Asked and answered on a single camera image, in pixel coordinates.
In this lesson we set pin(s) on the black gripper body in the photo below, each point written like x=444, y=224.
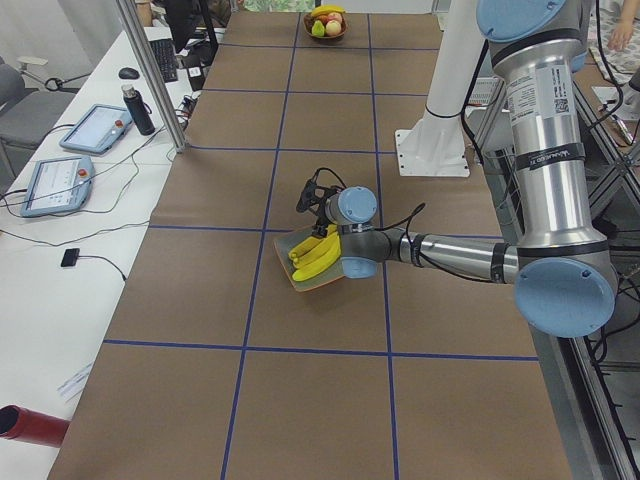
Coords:
x=323, y=220

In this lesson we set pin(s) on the yellow banana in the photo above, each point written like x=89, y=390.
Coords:
x=326, y=10
x=317, y=251
x=320, y=263

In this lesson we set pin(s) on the yellow banana across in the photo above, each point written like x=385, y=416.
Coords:
x=304, y=247

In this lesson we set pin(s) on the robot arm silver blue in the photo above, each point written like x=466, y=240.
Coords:
x=533, y=47

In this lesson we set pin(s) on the grey square plate orange rim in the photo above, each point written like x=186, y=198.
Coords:
x=285, y=242

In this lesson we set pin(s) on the brown wicker basket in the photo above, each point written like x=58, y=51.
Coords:
x=308, y=22

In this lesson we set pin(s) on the green pear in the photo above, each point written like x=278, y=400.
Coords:
x=318, y=29

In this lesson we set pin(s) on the pale pink peach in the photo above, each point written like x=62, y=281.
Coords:
x=333, y=28

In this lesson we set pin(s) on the black water bottle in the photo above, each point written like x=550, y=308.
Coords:
x=137, y=109

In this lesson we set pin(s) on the black keyboard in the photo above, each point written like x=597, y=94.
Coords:
x=164, y=55

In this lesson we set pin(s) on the black computer monitor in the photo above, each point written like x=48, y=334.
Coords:
x=183, y=17

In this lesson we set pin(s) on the black computer mouse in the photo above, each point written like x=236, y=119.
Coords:
x=128, y=73

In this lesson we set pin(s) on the teach pendant far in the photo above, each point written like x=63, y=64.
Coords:
x=98, y=129

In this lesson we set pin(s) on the teach pendant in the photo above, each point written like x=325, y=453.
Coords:
x=98, y=129
x=59, y=185

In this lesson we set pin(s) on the teach pendant near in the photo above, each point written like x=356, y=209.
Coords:
x=59, y=185

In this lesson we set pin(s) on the grey office chair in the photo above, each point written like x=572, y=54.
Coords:
x=27, y=115

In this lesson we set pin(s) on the red cylinder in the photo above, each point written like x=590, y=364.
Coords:
x=28, y=426

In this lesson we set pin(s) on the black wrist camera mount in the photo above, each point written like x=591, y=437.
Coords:
x=311, y=197

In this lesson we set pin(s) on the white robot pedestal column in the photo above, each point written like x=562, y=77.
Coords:
x=459, y=52

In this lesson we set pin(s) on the aluminium frame post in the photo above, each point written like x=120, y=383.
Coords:
x=146, y=60

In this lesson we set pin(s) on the small black device on cable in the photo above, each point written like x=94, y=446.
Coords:
x=70, y=257

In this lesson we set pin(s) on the aluminium side frame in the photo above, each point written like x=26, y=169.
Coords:
x=560, y=174

